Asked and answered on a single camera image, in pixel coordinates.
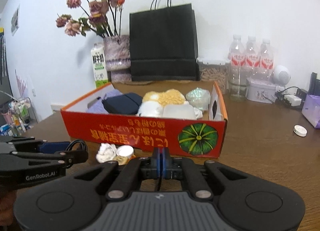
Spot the white jar lid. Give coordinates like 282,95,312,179
116,145,134,159

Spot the purple knitted pouch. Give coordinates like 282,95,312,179
86,89,123,114

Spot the translucent tissue pack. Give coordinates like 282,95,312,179
162,104,203,120

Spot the white yellow plush toy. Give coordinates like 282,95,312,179
136,89,188,118

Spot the navy blue pouch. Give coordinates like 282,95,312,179
103,92,143,115

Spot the iridescent ball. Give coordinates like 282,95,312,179
185,87,211,111

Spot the beige engraved block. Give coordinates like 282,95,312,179
114,156,130,165

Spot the red cardboard pumpkin box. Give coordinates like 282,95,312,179
61,81,228,158

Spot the green white milk carton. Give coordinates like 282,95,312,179
91,42,108,88

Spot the clear drinking glass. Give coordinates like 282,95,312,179
228,77,247,102

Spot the clear container of seeds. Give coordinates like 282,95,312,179
197,58,230,94

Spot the purple textured vase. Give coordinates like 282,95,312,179
104,35,132,82

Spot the white floral tin box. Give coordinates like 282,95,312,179
246,78,278,104

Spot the black paper shopping bag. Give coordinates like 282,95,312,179
130,0,200,81

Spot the water bottle left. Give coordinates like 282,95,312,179
228,34,245,85

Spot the water bottle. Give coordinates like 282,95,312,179
259,39,274,81
245,36,260,79
228,34,245,85

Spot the small white round lid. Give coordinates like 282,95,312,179
293,125,308,137

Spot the water bottle right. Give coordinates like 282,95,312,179
259,39,274,81

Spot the water bottle middle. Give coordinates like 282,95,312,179
245,36,260,79

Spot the white round speaker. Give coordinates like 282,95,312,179
272,65,291,86

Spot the dried pink rose bouquet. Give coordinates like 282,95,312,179
55,0,125,39

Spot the purple tissue packet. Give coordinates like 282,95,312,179
302,94,320,129

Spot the wire rack with items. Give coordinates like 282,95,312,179
1,97,39,137

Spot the white charger with cable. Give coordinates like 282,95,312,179
274,86,308,111

